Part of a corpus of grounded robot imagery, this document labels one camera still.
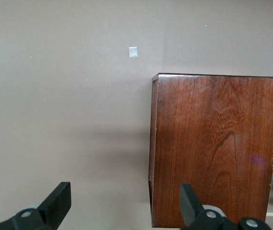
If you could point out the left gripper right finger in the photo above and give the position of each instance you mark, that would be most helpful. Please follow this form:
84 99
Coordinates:
189 210

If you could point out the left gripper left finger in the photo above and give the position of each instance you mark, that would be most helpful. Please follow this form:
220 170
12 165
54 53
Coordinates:
54 208

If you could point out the dark brown wooden cabinet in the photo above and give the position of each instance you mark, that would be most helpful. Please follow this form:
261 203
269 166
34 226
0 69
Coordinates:
210 143

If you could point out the small tape patch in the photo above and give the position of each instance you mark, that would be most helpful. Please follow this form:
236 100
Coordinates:
133 52

